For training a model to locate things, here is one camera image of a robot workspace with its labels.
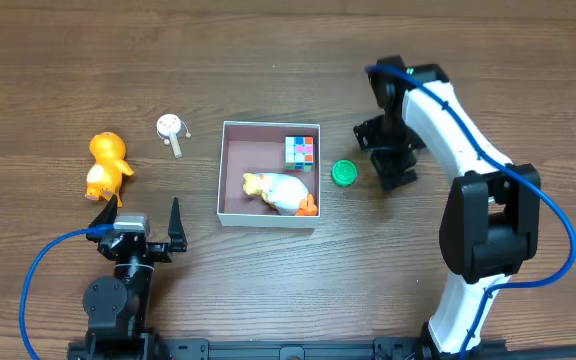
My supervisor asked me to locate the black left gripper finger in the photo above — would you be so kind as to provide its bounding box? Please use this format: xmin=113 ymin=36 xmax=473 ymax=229
xmin=86 ymin=195 xmax=118 ymax=241
xmin=168 ymin=197 xmax=187 ymax=252

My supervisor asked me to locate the green round cap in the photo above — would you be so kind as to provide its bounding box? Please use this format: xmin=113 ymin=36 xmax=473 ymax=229
xmin=331 ymin=160 xmax=358 ymax=187

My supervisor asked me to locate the multicoloured puzzle cube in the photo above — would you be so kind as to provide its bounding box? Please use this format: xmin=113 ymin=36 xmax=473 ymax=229
xmin=285 ymin=136 xmax=315 ymax=172

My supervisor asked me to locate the white and yellow duck toy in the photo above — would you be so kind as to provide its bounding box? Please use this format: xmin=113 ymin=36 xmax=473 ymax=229
xmin=242 ymin=173 xmax=319 ymax=216

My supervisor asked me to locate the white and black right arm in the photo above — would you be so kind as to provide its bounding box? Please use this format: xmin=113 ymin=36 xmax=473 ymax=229
xmin=353 ymin=56 xmax=540 ymax=359

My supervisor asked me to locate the orange dinosaur toy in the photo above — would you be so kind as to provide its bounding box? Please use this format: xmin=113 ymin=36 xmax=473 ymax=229
xmin=85 ymin=132 xmax=134 ymax=207

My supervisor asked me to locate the white wooden rattle drum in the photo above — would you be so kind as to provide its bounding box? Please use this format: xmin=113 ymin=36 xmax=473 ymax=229
xmin=156 ymin=113 xmax=192 ymax=158

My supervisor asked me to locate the white box with pink interior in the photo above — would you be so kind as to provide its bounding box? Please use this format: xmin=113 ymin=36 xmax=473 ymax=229
xmin=217 ymin=121 xmax=323 ymax=228

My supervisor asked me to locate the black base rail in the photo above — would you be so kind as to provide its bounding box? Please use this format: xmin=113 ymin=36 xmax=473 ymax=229
xmin=66 ymin=337 xmax=576 ymax=360

